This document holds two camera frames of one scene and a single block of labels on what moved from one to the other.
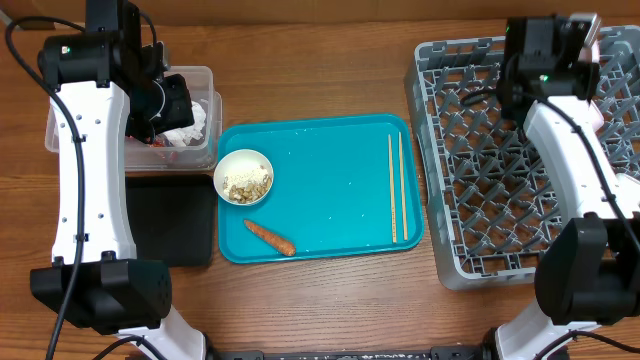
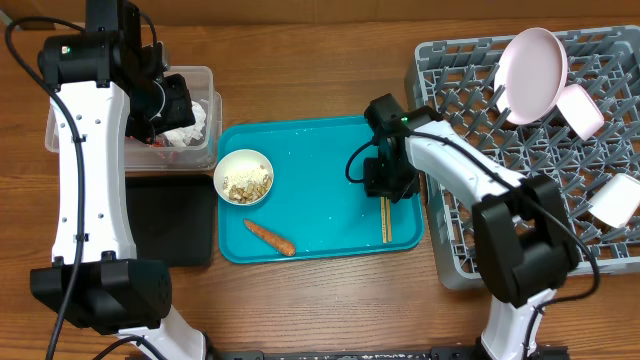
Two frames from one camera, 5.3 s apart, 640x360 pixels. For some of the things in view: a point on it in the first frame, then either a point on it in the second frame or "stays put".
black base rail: x=436 y=353 stays put
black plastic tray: x=173 y=218 stays put
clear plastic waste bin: x=196 y=148 stays put
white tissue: x=179 y=137 stays put
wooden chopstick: x=392 y=189 → x=383 y=218
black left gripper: x=181 y=115 stays put
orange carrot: x=284 y=247 stays put
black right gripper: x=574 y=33 → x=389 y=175
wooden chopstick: x=402 y=185 → x=389 y=218
